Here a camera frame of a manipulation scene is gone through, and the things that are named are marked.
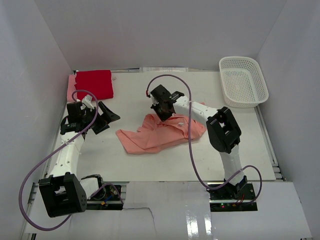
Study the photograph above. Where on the folded light pink t shirt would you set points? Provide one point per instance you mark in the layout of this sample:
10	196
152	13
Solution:
71	87

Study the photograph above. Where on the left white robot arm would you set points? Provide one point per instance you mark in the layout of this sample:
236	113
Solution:
62	192

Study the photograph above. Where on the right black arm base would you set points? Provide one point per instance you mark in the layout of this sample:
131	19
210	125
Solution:
224	200

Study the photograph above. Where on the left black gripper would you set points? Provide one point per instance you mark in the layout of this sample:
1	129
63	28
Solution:
99	119

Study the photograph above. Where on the white plastic basket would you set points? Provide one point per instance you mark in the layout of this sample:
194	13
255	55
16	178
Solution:
242	81

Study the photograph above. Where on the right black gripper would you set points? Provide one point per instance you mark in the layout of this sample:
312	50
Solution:
162	107

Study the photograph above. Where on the folded red t shirt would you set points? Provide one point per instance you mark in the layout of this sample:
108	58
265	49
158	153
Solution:
98	82

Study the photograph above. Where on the salmon pink t shirt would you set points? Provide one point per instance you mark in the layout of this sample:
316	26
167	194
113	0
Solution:
154	135

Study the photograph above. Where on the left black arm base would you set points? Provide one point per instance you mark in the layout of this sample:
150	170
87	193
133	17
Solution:
108	199

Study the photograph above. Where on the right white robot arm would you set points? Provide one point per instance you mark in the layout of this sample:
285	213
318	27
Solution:
222	128

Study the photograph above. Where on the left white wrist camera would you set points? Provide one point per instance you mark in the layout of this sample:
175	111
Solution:
87	102

